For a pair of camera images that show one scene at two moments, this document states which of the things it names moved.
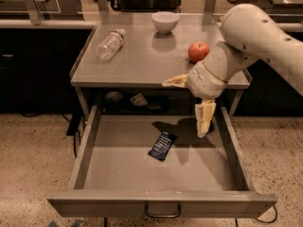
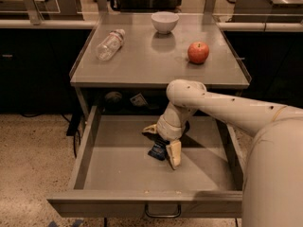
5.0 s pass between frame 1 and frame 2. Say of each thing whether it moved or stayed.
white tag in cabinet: stayed
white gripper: moved
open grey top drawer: stayed
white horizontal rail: stayed
